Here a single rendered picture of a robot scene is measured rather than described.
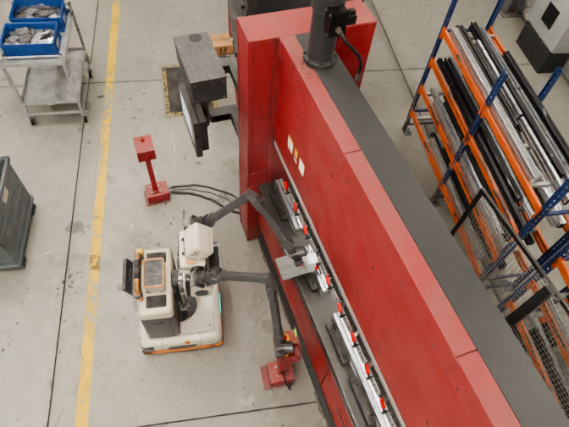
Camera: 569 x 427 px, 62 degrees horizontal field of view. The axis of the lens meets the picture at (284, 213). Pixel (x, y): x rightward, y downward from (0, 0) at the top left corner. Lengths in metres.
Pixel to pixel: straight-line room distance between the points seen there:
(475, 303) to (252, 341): 2.54
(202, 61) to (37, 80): 3.06
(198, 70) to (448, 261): 2.03
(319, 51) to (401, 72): 4.05
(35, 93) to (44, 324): 2.58
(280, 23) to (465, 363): 2.17
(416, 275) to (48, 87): 4.81
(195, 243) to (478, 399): 1.90
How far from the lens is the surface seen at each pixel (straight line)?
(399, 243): 2.12
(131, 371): 4.30
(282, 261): 3.46
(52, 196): 5.36
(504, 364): 2.05
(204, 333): 4.01
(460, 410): 2.17
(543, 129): 4.35
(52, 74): 6.14
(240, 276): 3.05
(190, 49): 3.48
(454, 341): 2.00
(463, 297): 2.10
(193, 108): 3.55
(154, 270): 3.58
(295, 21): 3.14
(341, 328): 3.33
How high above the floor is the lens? 4.04
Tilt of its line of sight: 56 degrees down
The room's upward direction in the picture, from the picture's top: 7 degrees clockwise
